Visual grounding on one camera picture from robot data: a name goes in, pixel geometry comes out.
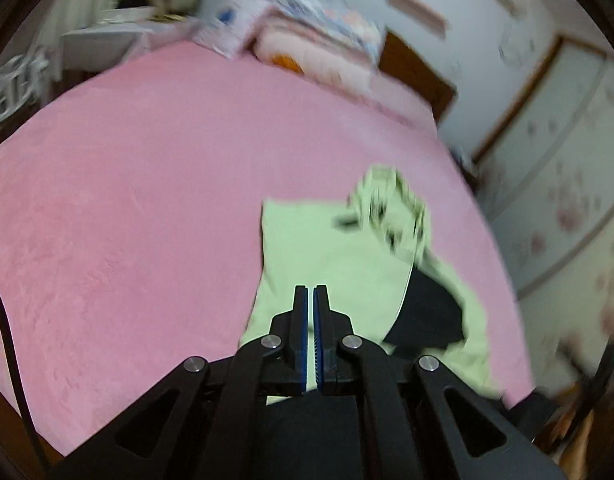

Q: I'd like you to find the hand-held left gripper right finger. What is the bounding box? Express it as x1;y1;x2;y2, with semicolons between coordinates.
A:
314;285;568;480

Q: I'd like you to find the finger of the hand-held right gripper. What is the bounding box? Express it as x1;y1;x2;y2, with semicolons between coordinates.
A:
554;337;614;403

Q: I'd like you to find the white cushion with blue print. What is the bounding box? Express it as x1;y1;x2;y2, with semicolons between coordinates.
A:
194;0;273;58

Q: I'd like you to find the green and black hooded jacket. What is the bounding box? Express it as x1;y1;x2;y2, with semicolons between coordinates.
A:
239;164;505;406

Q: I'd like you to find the brown wooden headboard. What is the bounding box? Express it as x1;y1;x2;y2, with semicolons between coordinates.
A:
377;30;458;121

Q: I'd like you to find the white office chair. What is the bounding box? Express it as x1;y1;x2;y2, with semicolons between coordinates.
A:
0;50;53;136

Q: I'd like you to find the floral wardrobe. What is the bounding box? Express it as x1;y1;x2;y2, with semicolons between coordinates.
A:
472;35;614;411

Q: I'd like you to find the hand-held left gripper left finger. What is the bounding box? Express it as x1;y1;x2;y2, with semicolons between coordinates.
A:
47;285;309;480

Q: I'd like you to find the white table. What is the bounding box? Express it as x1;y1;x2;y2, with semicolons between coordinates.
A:
62;15;198;81

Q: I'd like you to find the bare wall shelf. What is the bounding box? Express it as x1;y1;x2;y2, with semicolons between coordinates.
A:
387;0;448;38

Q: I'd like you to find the pink pillow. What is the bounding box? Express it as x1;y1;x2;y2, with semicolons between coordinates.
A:
369;75;438;126

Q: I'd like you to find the bed with pink sheet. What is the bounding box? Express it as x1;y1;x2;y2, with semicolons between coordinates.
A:
0;40;535;461

